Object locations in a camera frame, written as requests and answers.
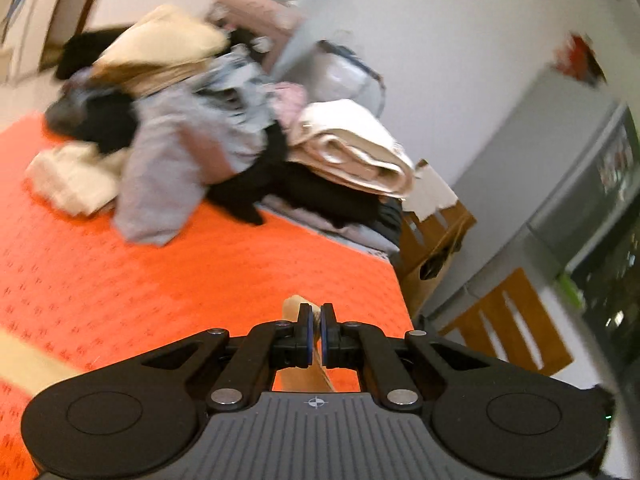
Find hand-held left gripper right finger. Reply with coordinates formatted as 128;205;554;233
320;302;502;408

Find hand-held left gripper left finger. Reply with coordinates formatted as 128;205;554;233
139;302;317;409

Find pale khaki pants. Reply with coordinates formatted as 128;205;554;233
0;296;335;395

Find grey folded bedding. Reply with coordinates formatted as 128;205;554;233
259;194;402;257

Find dark charcoal garment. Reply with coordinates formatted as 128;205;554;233
379;199;404;242

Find black folded garment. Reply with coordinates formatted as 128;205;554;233
279;161;397;232

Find wooden chair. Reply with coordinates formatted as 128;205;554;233
439;266;574;377
396;199;477;312

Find orange patterned table mat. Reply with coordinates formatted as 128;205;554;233
0;110;416;480

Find black crumpled garment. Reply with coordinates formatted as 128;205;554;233
206;121;292;227

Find white cloth on chair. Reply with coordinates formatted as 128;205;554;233
401;159;459;222

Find white rolled blanket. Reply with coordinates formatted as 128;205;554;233
286;98;417;199

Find lilac grey garment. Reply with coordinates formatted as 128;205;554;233
113;87;267;248

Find pink garment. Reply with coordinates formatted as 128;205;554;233
271;81;309;132

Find blue grey crumpled garment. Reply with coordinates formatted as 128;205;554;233
192;44;282;132

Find grey cabinet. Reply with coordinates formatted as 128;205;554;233
420;66;640;396

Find cream folded garment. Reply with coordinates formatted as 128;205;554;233
25;141;132;217

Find dark grey garment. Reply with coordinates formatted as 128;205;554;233
44;80;139;154

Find tan folded garment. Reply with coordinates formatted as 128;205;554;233
91;3;229;97

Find black garment on chair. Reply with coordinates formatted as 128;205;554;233
54;29;132;82

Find red item on refrigerator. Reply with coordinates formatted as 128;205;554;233
554;31;609;87

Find wooden door frame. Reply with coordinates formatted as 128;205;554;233
37;0;115;70

